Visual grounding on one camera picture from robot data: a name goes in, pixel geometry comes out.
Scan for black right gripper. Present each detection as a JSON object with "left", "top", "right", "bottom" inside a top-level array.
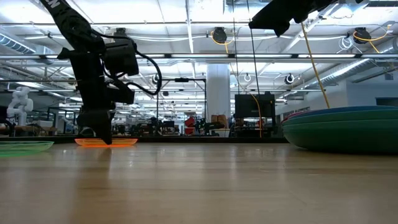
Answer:
[{"left": 248, "top": 0, "right": 340, "bottom": 37}]

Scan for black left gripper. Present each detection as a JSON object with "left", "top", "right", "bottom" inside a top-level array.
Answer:
[{"left": 57, "top": 48, "right": 136, "bottom": 146}]

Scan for orange translucent plastic plate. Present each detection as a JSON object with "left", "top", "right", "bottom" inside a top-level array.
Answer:
[{"left": 74, "top": 138, "right": 139, "bottom": 147}]

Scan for green translucent plastic plate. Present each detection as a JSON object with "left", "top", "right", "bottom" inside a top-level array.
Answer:
[{"left": 0, "top": 141, "right": 55, "bottom": 158}]

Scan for magenta plastic plate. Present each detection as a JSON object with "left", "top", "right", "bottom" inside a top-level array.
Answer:
[{"left": 284, "top": 111, "right": 308, "bottom": 119}]

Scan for blue opaque plastic plate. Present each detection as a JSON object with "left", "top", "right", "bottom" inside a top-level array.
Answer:
[{"left": 290, "top": 105, "right": 398, "bottom": 118}]

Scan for dark green bowl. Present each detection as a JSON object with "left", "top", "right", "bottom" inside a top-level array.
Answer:
[
  {"left": 282, "top": 119, "right": 398, "bottom": 155},
  {"left": 282, "top": 109, "right": 398, "bottom": 131}
]

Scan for long ceiling light bar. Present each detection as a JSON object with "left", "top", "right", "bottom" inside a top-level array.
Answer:
[{"left": 0, "top": 53, "right": 398, "bottom": 60}]

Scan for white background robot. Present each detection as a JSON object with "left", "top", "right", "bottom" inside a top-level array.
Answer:
[{"left": 6, "top": 86, "right": 34, "bottom": 127}]

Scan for white building column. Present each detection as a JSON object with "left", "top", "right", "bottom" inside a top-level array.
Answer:
[{"left": 206, "top": 63, "right": 231, "bottom": 122}]

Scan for black background monitor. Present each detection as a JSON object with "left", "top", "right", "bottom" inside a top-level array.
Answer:
[{"left": 234, "top": 91, "right": 276, "bottom": 119}]

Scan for red background cabinet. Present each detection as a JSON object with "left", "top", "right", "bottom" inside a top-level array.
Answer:
[{"left": 185, "top": 116, "right": 197, "bottom": 136}]

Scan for brown background cardboard boxes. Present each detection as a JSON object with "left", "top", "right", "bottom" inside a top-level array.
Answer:
[{"left": 211, "top": 114, "right": 228, "bottom": 129}]

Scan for black hanging cable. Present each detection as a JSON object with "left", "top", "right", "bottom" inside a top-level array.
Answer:
[
  {"left": 231, "top": 0, "right": 240, "bottom": 94},
  {"left": 247, "top": 0, "right": 261, "bottom": 94}
]

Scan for thick yellow hanging cable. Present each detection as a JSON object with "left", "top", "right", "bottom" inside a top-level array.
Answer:
[{"left": 300, "top": 22, "right": 331, "bottom": 109}]

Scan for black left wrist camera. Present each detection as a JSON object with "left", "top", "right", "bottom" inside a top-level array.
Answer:
[{"left": 103, "top": 27, "right": 140, "bottom": 77}]

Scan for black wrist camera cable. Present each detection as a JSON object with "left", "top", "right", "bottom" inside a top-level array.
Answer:
[{"left": 91, "top": 29, "right": 162, "bottom": 96}]

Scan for black background rig frame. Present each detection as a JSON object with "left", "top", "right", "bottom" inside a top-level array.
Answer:
[{"left": 156, "top": 77, "right": 208, "bottom": 138}]

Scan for silver ventilation duct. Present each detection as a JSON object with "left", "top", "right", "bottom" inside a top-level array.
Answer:
[
  {"left": 306, "top": 43, "right": 398, "bottom": 90},
  {"left": 0, "top": 32, "right": 37, "bottom": 55}
]

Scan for thin yellow reel cable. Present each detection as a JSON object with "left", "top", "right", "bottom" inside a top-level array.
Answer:
[{"left": 210, "top": 30, "right": 262, "bottom": 138}]

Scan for dark wall window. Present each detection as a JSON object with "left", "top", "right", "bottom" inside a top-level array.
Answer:
[{"left": 375, "top": 96, "right": 398, "bottom": 108}]

